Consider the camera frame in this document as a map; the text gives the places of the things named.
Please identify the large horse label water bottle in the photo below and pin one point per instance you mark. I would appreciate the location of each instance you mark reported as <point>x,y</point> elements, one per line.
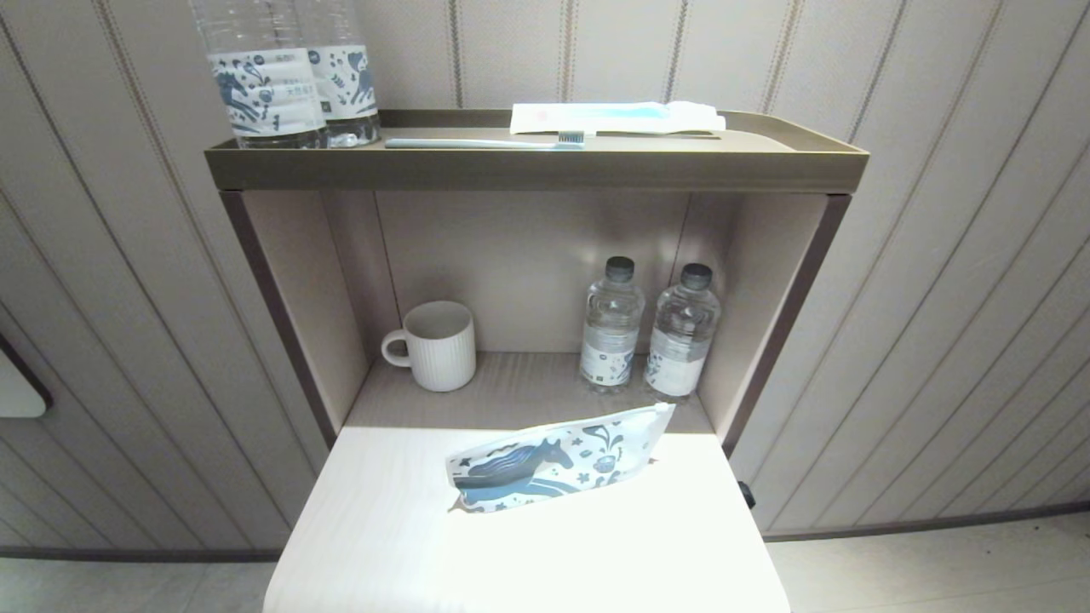
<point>349,77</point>
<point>264,94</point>

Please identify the small black side knob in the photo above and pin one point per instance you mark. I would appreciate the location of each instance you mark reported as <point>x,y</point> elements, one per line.
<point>748,495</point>

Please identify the toothbrush in white wrapper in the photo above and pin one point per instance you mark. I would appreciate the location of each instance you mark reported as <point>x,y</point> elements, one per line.
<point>613,117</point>

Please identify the beige wooden shelf unit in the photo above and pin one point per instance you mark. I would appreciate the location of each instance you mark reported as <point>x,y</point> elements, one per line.
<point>528,166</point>

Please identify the white blue horse pouch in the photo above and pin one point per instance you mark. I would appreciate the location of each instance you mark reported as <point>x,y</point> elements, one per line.
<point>553,464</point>

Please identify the light blue toothbrush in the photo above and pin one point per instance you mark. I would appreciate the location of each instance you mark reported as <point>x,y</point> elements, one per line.
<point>477,143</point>

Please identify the white ribbed ceramic mug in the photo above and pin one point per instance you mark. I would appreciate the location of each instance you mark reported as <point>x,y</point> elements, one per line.
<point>443,345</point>

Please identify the small clear water bottle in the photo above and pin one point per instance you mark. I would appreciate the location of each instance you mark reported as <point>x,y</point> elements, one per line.
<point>610,340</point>
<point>681,345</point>

